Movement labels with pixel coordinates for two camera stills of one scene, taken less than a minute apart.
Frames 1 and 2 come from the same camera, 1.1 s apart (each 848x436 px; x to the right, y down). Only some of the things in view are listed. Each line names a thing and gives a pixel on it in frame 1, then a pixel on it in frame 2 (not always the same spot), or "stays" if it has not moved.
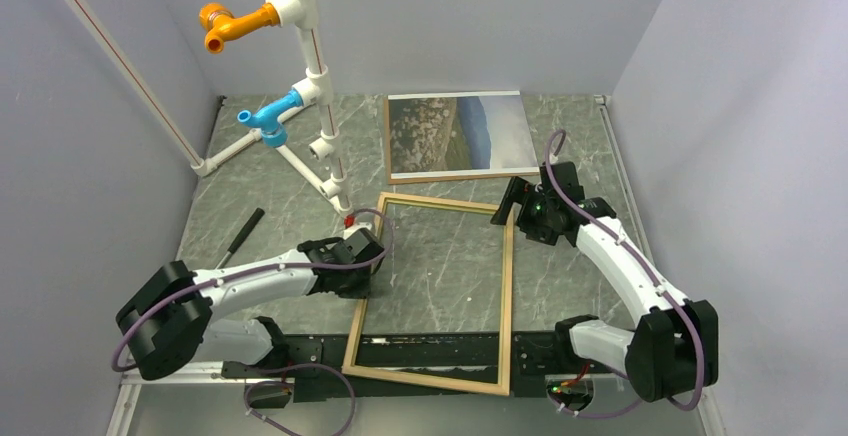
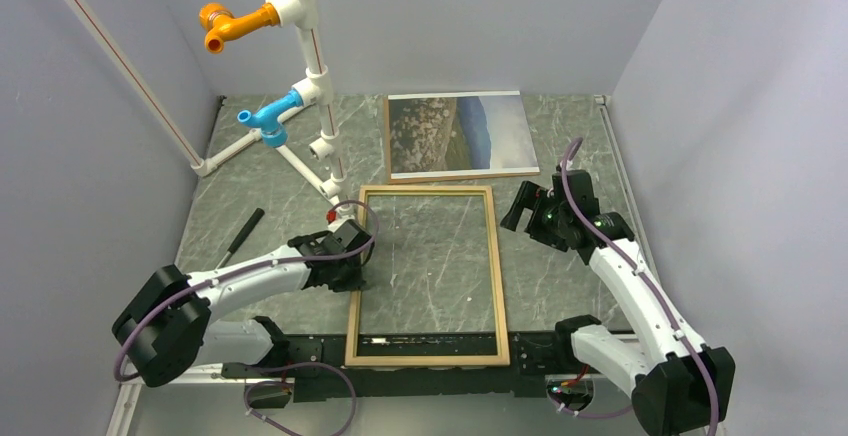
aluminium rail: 194,373 stays
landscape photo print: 442,135 stays
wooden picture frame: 503,387 -> 356,320
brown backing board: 415,180 stays
